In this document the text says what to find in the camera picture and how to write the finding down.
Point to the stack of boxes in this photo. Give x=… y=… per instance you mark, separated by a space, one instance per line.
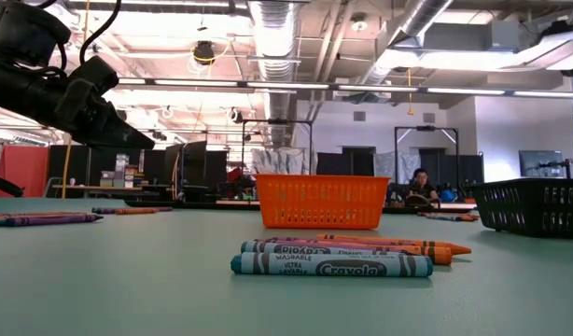
x=123 y=172

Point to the orange plastic basket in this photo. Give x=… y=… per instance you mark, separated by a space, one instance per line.
x=321 y=203

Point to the long ceiling light bar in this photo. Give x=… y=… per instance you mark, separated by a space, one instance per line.
x=291 y=85

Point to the person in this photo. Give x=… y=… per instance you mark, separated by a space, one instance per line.
x=422 y=184
x=4 y=184

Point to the wooden desk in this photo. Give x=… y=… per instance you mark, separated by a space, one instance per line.
x=95 y=187

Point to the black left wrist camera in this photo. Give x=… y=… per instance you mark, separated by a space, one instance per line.
x=95 y=74

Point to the black plastic basket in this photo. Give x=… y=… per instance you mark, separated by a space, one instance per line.
x=529 y=207

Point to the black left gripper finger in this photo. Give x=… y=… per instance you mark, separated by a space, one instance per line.
x=114 y=133

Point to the silver ventilation duct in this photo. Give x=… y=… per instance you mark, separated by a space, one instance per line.
x=408 y=28
x=272 y=56

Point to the teal crayon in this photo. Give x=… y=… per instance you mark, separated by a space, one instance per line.
x=333 y=266
x=286 y=248
x=443 y=217

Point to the black metal frame stand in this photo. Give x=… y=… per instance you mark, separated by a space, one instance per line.
x=426 y=128
x=277 y=121

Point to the blue round object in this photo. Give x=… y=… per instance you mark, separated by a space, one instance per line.
x=447 y=196

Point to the black metal table frame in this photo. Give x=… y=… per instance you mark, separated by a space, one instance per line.
x=198 y=204

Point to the black computer monitor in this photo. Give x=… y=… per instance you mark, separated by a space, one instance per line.
x=540 y=163
x=193 y=163

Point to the red partition panel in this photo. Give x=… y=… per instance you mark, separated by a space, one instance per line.
x=20 y=170

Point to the black round ceiling fixture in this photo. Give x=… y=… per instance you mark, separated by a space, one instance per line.
x=204 y=52

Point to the silver foil curtain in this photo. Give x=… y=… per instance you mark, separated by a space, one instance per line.
x=282 y=161

